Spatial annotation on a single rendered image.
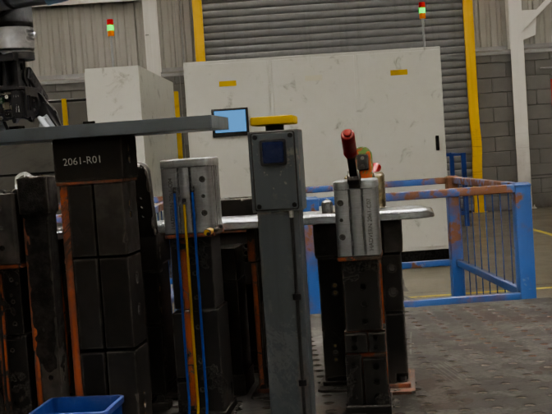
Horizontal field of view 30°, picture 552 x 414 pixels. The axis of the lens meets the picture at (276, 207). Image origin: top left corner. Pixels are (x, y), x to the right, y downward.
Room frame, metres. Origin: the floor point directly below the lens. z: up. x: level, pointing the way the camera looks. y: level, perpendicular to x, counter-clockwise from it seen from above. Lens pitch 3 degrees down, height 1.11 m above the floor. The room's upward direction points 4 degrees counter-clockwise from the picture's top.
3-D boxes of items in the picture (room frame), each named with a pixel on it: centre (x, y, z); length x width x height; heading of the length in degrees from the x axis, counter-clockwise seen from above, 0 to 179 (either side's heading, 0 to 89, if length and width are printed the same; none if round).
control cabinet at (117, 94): (10.76, 1.40, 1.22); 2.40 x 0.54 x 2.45; 178
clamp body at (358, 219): (1.60, -0.13, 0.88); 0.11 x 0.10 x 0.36; 173
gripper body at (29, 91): (1.81, 0.44, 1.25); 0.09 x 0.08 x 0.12; 173
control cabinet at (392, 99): (9.88, -0.42, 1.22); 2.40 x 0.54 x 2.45; 92
